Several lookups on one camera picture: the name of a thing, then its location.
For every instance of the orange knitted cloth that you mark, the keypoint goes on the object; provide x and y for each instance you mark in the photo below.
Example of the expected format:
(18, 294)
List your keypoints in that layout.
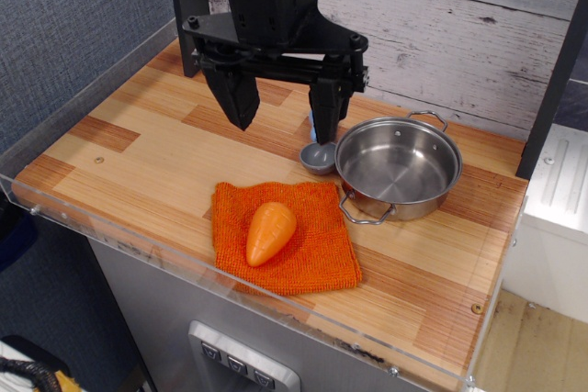
(319, 257)

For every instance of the blue grey toy scoop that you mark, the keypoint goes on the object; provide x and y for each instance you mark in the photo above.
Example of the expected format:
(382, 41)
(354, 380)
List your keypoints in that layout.
(317, 158)

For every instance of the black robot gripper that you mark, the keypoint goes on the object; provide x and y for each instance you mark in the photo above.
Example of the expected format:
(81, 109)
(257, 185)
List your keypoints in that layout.
(285, 40)

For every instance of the stainless steel pot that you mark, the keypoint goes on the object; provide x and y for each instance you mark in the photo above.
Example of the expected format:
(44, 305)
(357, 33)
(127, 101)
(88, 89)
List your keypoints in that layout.
(396, 169)

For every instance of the clear acrylic table guard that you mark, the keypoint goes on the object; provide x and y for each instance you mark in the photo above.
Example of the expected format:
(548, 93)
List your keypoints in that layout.
(135, 172)

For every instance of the yellow black object bottom left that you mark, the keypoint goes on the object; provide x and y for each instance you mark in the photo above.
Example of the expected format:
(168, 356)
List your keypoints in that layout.
(25, 366)

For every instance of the grey dispenser button panel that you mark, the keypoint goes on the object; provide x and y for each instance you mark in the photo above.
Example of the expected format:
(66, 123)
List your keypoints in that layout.
(228, 365)

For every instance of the dark post at right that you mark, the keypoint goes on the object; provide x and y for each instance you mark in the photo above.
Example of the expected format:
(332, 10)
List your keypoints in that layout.
(561, 74)

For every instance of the orange plastic toy carrot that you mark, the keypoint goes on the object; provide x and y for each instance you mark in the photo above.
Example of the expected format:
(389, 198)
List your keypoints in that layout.
(271, 228)

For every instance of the white cabinet at right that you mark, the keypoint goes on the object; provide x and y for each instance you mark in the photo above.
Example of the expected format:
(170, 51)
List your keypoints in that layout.
(547, 263)

